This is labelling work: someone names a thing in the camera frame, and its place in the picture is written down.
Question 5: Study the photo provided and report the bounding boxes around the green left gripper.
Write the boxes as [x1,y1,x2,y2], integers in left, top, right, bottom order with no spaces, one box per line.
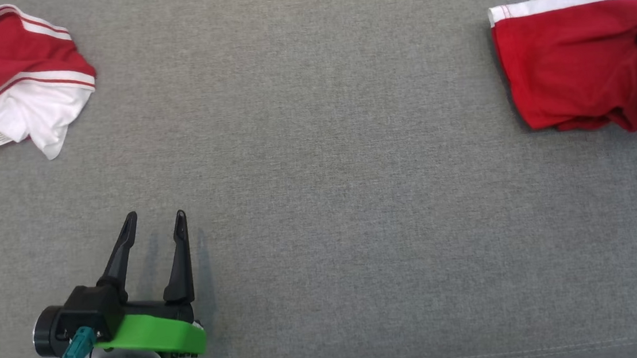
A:
[83,206,209,358]

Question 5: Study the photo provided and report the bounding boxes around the red shorts with white stripe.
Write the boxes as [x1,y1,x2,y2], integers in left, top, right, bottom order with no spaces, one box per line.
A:
[486,0,637,144]

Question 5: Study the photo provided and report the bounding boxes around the grey fabric sofa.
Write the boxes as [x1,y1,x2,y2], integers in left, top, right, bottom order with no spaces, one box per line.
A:
[0,0,637,358]

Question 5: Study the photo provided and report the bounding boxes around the teal left camera connector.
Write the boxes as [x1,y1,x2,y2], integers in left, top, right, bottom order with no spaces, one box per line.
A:
[51,325,99,358]

